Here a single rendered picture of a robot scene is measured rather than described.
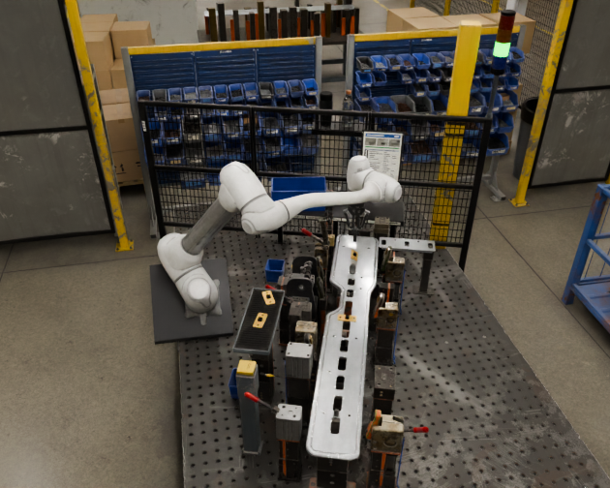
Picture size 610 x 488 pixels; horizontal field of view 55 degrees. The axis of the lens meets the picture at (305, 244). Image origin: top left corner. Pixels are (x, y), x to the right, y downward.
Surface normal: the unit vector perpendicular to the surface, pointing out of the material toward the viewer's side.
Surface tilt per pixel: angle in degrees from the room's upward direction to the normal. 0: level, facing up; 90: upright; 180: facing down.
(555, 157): 90
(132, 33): 90
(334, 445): 0
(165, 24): 90
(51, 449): 0
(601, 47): 91
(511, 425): 0
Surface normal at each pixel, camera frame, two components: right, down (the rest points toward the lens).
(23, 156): 0.20, 0.53
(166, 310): 0.11, -0.25
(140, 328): 0.00, -0.83
